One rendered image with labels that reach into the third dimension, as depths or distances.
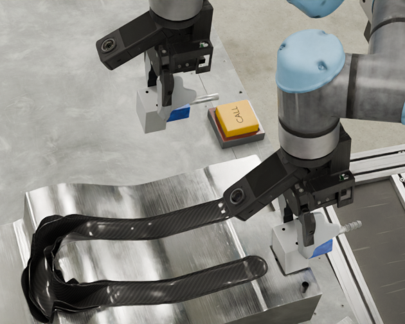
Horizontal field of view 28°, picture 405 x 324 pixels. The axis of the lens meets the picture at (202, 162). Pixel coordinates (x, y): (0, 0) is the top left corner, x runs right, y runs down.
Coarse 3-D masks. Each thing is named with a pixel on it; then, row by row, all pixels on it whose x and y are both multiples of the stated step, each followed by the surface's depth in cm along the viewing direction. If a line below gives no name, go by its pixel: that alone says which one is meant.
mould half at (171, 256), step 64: (64, 192) 118; (128, 192) 124; (192, 192) 125; (0, 256) 119; (64, 256) 111; (128, 256) 116; (192, 256) 119; (0, 320) 113; (64, 320) 106; (128, 320) 108; (192, 320) 113; (256, 320) 116
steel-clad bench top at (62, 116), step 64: (0, 0) 159; (64, 0) 160; (128, 0) 162; (0, 64) 149; (64, 64) 150; (128, 64) 152; (0, 128) 140; (64, 128) 141; (128, 128) 143; (192, 128) 144; (0, 192) 132; (320, 256) 130; (320, 320) 124
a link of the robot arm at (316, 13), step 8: (288, 0) 102; (296, 0) 100; (304, 0) 99; (312, 0) 99; (320, 0) 99; (328, 0) 100; (336, 0) 101; (344, 0) 103; (304, 8) 100; (312, 8) 99; (320, 8) 100; (328, 8) 101; (336, 8) 103; (312, 16) 101; (320, 16) 102
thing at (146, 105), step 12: (144, 96) 126; (156, 96) 127; (204, 96) 130; (216, 96) 131; (144, 108) 125; (156, 108) 125; (180, 108) 127; (144, 120) 127; (156, 120) 127; (168, 120) 129; (144, 132) 129
